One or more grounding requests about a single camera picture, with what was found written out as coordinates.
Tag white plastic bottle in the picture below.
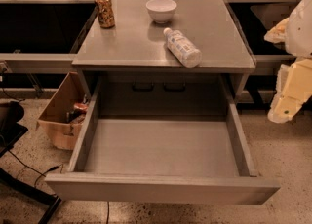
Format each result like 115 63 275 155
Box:
163 28 202 68

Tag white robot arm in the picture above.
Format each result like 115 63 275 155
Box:
264 0 312 123

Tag red snack packet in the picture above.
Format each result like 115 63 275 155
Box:
73 103 88 114

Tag grey drawer cabinet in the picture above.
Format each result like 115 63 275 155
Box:
72 0 255 94

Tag black cable on floor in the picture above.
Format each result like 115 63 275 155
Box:
0 143 64 188

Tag patterned drink can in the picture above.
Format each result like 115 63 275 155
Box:
95 0 115 28

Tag brown cardboard box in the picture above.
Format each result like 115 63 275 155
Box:
37 72 89 150

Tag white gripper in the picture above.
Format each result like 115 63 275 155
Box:
264 18 312 124

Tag white ceramic bowl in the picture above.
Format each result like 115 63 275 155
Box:
146 0 177 23

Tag grey top drawer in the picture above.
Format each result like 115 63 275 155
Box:
46 76 280 205

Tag black stand base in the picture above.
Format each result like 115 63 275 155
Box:
0 99 65 224

